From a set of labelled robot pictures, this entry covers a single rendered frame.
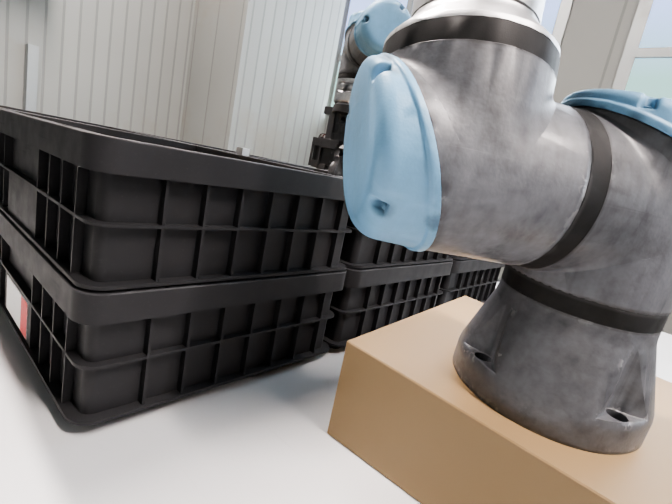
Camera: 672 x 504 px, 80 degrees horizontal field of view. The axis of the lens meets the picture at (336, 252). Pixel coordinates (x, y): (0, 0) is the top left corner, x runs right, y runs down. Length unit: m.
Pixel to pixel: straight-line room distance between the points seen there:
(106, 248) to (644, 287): 0.37
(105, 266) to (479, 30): 0.29
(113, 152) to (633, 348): 0.37
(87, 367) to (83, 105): 2.26
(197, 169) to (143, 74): 2.36
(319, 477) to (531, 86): 0.31
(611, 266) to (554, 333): 0.06
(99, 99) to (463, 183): 2.44
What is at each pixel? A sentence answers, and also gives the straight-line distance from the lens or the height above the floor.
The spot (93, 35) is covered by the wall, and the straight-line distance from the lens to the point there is 2.61.
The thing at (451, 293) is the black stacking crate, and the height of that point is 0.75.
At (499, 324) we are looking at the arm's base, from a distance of 0.35.
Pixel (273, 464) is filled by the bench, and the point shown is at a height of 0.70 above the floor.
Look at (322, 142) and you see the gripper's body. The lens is 0.76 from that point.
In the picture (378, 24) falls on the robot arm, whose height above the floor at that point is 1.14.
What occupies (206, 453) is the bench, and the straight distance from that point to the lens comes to 0.37.
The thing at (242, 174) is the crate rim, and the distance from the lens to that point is 0.36.
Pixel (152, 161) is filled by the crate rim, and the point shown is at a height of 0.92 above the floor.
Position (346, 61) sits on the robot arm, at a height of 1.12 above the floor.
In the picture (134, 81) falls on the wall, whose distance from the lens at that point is 2.66.
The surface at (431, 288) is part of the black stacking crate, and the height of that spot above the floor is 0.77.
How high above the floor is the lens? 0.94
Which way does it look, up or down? 11 degrees down
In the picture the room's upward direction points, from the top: 11 degrees clockwise
